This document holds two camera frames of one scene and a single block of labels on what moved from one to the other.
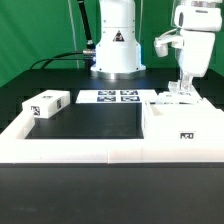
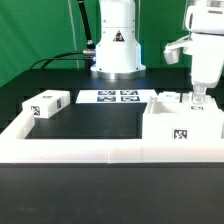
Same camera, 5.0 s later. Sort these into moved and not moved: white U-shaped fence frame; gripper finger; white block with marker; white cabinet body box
Moved: gripper finger
Not moved: white cabinet body box; white U-shaped fence frame; white block with marker
